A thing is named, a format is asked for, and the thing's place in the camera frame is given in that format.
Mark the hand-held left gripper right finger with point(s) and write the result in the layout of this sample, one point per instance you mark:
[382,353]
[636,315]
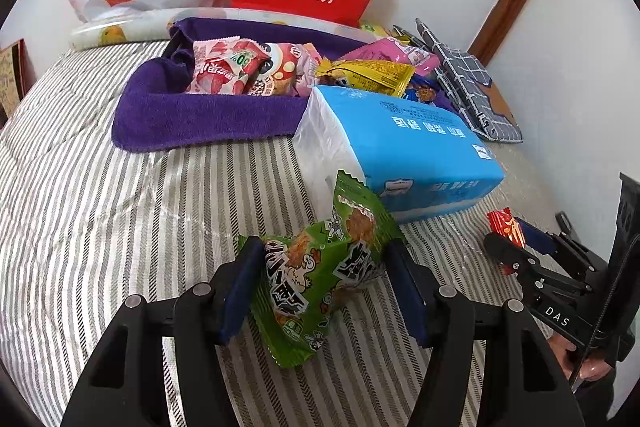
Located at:
[407,292]

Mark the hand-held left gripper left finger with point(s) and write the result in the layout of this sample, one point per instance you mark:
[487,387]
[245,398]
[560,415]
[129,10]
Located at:
[240,287]

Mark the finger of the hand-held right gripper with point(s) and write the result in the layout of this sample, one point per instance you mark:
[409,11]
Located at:
[540,237]
[520,264]

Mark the red snack packet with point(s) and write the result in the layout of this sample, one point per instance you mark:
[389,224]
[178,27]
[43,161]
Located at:
[506,227]

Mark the green snack packet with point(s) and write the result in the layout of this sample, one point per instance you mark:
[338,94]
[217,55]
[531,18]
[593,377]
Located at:
[310,287]

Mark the blue snack packet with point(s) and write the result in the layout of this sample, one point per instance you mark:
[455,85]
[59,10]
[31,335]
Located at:
[422,94]

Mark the purple towel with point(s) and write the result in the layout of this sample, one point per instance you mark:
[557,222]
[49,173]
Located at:
[165,112]

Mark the mushroom-print snack packet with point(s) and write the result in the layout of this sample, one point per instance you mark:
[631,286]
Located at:
[277,72]

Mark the yellow snack packet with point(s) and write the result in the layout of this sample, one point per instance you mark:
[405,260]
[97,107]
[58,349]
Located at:
[372,76]

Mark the strawberry-print snack packet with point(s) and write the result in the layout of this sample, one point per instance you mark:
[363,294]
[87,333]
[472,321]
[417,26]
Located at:
[220,67]

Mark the large pink chip bag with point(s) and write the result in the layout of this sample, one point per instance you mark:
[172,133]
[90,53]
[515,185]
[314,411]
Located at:
[395,54]

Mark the person's right forearm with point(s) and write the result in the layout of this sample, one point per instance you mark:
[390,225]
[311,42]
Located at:
[615,402]

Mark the person's right hand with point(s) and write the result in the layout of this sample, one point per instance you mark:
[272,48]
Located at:
[595,366]

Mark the dark smartphone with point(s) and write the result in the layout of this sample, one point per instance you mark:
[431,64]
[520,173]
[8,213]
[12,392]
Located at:
[563,222]

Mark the blue tissue pack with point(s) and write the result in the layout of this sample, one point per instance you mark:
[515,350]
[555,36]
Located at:
[400,147]

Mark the grey striped bed mattress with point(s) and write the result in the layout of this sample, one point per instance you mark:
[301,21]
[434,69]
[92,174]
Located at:
[100,217]

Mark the blue checked folded cloth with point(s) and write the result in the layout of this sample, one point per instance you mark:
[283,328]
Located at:
[470,92]

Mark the yellow green packet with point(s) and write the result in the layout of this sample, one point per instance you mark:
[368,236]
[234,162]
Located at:
[375,30]

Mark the rolled duck-print mat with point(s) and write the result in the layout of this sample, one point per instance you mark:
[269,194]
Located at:
[125,29]

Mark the patterned cardboard box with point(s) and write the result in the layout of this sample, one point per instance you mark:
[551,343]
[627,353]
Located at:
[12,74]

